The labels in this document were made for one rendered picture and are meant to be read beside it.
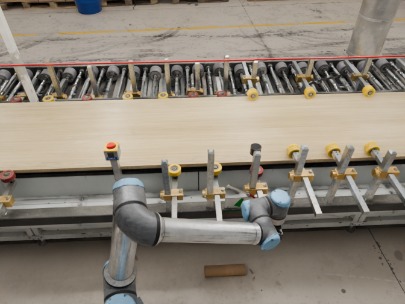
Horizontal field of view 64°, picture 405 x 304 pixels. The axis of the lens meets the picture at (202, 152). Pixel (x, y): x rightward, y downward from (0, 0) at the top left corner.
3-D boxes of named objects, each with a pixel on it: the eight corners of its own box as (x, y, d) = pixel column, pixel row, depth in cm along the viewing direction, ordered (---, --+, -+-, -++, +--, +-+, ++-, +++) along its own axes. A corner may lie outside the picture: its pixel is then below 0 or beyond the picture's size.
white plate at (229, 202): (266, 207, 200) (268, 196, 194) (224, 209, 199) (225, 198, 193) (266, 205, 201) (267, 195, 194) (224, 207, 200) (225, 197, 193)
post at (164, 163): (173, 216, 204) (167, 163, 172) (167, 217, 204) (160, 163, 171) (173, 212, 207) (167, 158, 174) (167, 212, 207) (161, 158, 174)
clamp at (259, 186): (267, 194, 192) (268, 189, 189) (244, 195, 192) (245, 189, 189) (265, 187, 197) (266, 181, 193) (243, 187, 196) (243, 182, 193)
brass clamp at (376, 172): (396, 178, 188) (400, 172, 185) (374, 180, 188) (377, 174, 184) (392, 171, 193) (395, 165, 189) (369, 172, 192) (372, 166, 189)
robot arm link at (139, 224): (122, 231, 100) (288, 237, 130) (119, 200, 109) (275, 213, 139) (112, 253, 106) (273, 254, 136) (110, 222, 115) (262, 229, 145)
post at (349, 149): (331, 204, 204) (355, 147, 171) (325, 204, 203) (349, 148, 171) (329, 199, 206) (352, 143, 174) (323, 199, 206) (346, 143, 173)
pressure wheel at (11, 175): (4, 186, 200) (-4, 174, 192) (17, 180, 204) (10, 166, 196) (9, 193, 196) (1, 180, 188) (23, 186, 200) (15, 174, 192)
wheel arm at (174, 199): (177, 237, 173) (176, 233, 171) (171, 237, 173) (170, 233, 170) (178, 178, 205) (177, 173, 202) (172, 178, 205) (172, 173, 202)
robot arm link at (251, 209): (249, 217, 136) (276, 211, 138) (240, 196, 144) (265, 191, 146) (246, 230, 142) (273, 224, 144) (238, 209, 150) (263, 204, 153)
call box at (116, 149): (119, 161, 167) (117, 150, 162) (106, 161, 167) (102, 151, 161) (121, 152, 172) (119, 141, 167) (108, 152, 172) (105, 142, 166)
